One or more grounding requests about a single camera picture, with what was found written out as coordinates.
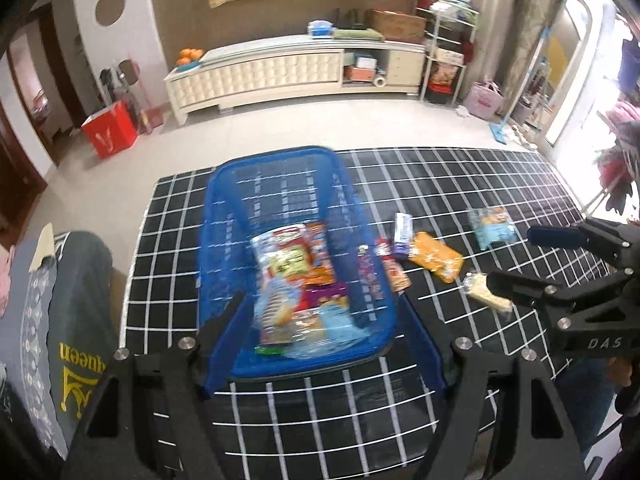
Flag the blue handled mop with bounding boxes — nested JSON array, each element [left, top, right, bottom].
[[490, 25, 551, 146]]

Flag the blue plastic basket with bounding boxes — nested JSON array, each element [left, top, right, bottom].
[[197, 146, 401, 378]]

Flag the dark wooden door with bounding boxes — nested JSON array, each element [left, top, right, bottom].
[[0, 100, 48, 221]]

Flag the person's right hand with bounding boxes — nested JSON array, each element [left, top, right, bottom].
[[611, 357, 636, 390]]

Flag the black router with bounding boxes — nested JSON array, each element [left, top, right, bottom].
[[334, 7, 368, 30]]

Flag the beige cloth piece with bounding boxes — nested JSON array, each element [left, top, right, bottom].
[[27, 222, 63, 273]]

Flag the small red snack packet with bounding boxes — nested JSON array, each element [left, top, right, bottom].
[[375, 238, 412, 293]]

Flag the white mat on cabinet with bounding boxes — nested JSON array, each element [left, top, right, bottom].
[[202, 35, 346, 63]]

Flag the broom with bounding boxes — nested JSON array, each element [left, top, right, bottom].
[[117, 57, 166, 136]]

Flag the brown cardboard box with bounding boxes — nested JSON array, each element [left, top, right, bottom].
[[370, 8, 428, 43]]

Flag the bowl of oranges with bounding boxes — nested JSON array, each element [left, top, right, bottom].
[[176, 47, 206, 68]]

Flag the red dark clothes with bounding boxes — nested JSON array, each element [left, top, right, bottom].
[[597, 135, 640, 213]]

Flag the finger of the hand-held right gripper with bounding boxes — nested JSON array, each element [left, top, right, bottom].
[[487, 270, 626, 331], [526, 217, 640, 271]]

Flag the pink cloth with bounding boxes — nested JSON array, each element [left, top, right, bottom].
[[0, 245, 16, 316]]

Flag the white television cabinet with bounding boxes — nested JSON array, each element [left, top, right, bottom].
[[165, 34, 428, 126]]

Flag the grey cloth yellow print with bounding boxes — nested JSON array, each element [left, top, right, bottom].
[[47, 230, 131, 461]]

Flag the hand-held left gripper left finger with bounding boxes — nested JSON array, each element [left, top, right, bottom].
[[60, 302, 246, 480]]

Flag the blue hanging dress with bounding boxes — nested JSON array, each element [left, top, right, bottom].
[[617, 35, 640, 93]]

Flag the green folded cloth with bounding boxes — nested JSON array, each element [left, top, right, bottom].
[[332, 28, 386, 41]]

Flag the cream biscuit packet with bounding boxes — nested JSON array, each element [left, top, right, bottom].
[[461, 271, 512, 311]]

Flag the thin green snack packet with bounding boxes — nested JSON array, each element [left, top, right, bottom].
[[252, 342, 296, 358]]

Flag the beige patterned curtain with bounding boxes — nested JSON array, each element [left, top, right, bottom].
[[492, 0, 551, 126]]

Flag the silver standing air conditioner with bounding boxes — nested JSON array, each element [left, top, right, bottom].
[[467, 0, 521, 96]]

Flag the pink quilt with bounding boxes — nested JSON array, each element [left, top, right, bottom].
[[612, 100, 640, 126]]

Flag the arched standing mirror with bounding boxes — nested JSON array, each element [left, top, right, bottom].
[[522, 0, 601, 148]]

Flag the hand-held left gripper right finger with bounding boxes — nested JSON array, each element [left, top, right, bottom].
[[397, 292, 588, 480]]

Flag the black white checkered tablecloth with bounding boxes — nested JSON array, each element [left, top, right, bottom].
[[120, 147, 616, 480]]

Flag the light blue cookie packet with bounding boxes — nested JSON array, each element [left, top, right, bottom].
[[467, 206, 518, 252]]

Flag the person's blue jeans leg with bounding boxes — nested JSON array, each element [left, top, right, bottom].
[[552, 357, 621, 466]]

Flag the orange sausage packet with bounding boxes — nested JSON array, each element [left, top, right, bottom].
[[305, 220, 336, 286]]

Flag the plain round wall plate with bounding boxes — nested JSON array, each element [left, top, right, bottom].
[[95, 0, 126, 28]]

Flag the dark wooden door frame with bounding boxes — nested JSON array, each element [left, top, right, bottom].
[[30, 2, 88, 141]]

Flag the pink tote bag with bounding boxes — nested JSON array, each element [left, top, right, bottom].
[[462, 77, 503, 120]]

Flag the white metal shelf rack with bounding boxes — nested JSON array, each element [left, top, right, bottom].
[[419, 0, 478, 106]]

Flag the purple snack packet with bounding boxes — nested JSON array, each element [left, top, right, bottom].
[[391, 212, 416, 256]]

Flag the colourful printed bag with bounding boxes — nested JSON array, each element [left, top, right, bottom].
[[430, 62, 463, 93]]

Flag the clear biscuit packet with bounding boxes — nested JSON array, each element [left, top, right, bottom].
[[255, 280, 303, 346]]

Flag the red paper bag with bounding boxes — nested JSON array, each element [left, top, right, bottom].
[[81, 100, 139, 160]]

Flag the orange yellow snack packet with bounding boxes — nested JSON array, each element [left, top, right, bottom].
[[407, 231, 465, 282]]

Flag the blue grey lace cloth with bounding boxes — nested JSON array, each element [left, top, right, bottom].
[[0, 237, 66, 456]]

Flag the large red snack packet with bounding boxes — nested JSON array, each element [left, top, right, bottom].
[[250, 223, 313, 281]]

